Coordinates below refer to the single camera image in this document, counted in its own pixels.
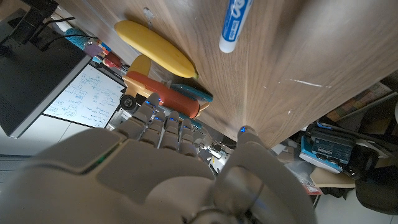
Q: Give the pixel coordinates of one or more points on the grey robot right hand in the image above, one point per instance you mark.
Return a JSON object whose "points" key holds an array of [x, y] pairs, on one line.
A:
{"points": [[140, 180]]}

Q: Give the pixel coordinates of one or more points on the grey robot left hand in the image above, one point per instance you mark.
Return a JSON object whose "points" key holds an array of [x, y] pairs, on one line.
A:
{"points": [[214, 147]]}

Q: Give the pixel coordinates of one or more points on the teal orange toy airplane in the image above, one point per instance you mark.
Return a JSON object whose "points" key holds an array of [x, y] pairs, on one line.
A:
{"points": [[164, 93]]}

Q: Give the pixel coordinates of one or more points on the yellow toy banana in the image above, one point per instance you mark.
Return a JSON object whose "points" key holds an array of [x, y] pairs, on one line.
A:
{"points": [[155, 48]]}

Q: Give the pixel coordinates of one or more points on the whiteboard with writing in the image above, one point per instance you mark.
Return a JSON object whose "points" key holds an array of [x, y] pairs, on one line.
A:
{"points": [[87, 96]]}

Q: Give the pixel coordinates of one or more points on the blue black battery charger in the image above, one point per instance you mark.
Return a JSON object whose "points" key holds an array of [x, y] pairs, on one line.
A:
{"points": [[332, 149]]}

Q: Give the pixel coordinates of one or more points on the blue white marker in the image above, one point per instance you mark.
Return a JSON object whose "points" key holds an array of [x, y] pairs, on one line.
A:
{"points": [[234, 25]]}

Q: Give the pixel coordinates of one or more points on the black computer monitor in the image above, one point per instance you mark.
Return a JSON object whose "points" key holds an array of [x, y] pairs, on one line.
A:
{"points": [[34, 84]]}

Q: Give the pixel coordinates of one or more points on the teal yarn ball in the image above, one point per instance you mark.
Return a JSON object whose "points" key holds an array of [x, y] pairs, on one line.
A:
{"points": [[77, 37]]}

